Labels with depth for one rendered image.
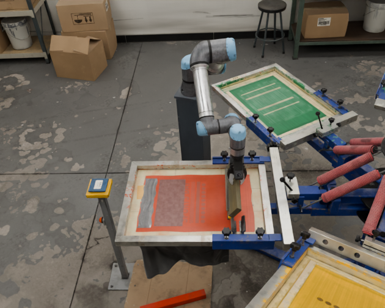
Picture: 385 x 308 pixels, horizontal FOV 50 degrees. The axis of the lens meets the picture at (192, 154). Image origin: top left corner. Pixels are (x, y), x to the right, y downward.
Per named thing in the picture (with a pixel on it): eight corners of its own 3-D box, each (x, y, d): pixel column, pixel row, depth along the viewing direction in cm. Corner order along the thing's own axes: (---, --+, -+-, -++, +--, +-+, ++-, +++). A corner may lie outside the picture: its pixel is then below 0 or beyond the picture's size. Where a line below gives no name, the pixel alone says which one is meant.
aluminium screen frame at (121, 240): (115, 246, 208) (114, 241, 205) (132, 165, 251) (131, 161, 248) (274, 246, 202) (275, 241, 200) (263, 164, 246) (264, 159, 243)
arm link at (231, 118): (216, 113, 206) (220, 126, 198) (238, 110, 207) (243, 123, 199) (217, 126, 211) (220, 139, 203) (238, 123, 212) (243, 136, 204)
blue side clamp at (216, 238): (212, 249, 204) (212, 241, 200) (212, 241, 208) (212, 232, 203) (274, 249, 202) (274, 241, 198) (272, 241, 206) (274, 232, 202)
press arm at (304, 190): (285, 200, 219) (286, 194, 215) (283, 192, 223) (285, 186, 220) (318, 200, 218) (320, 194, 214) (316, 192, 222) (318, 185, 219)
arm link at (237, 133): (244, 121, 198) (248, 132, 191) (243, 139, 205) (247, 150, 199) (227, 123, 197) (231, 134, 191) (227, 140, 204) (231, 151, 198)
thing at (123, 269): (107, 289, 295) (75, 200, 231) (113, 263, 312) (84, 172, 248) (138, 290, 294) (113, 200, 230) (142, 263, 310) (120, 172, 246)
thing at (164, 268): (149, 280, 240) (139, 235, 212) (150, 274, 243) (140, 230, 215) (228, 280, 237) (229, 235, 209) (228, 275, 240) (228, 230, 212)
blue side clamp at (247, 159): (212, 170, 246) (212, 162, 241) (212, 165, 249) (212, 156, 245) (263, 170, 244) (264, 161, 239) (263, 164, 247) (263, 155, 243)
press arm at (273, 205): (163, 217, 232) (162, 209, 228) (164, 208, 236) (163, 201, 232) (391, 216, 224) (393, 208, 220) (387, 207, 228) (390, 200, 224)
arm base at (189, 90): (185, 82, 271) (184, 69, 265) (207, 85, 267) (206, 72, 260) (176, 95, 261) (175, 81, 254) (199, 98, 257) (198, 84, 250)
